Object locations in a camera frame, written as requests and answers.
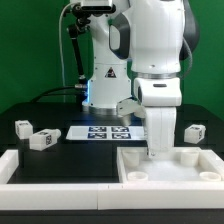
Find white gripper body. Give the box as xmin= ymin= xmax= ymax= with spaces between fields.
xmin=134 ymin=78 xmax=182 ymax=152

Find white square tabletop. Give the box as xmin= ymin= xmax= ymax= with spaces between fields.
xmin=117 ymin=147 xmax=224 ymax=183

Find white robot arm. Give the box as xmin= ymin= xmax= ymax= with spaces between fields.
xmin=81 ymin=0 xmax=199 ymax=152

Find white sheet with tags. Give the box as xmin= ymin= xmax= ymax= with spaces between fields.
xmin=66 ymin=126 xmax=145 ymax=141

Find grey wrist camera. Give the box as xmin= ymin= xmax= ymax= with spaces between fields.
xmin=116 ymin=98 xmax=145 ymax=127

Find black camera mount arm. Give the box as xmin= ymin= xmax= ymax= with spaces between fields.
xmin=67 ymin=3 xmax=90 ymax=102

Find grey camera on mount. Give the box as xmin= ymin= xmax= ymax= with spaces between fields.
xmin=81 ymin=0 xmax=113 ymax=12

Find black cables on table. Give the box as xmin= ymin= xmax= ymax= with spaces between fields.
xmin=29 ymin=85 xmax=88 ymax=104

